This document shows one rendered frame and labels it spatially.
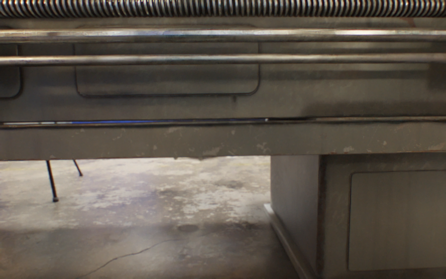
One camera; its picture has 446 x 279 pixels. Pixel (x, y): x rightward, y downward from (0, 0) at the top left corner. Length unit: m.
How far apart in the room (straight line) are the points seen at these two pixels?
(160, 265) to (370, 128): 0.72
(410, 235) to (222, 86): 0.62
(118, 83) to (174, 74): 0.14
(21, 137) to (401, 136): 0.71
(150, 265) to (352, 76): 0.83
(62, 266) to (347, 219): 0.88
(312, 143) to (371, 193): 0.28
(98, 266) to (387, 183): 0.89
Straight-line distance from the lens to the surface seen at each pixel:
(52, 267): 1.01
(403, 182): 0.74
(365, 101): 0.72
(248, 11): 0.56
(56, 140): 0.51
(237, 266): 0.84
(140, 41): 0.57
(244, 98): 0.60
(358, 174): 0.67
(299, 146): 0.45
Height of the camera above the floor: 0.47
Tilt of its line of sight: 5 degrees down
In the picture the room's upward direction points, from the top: 1 degrees counter-clockwise
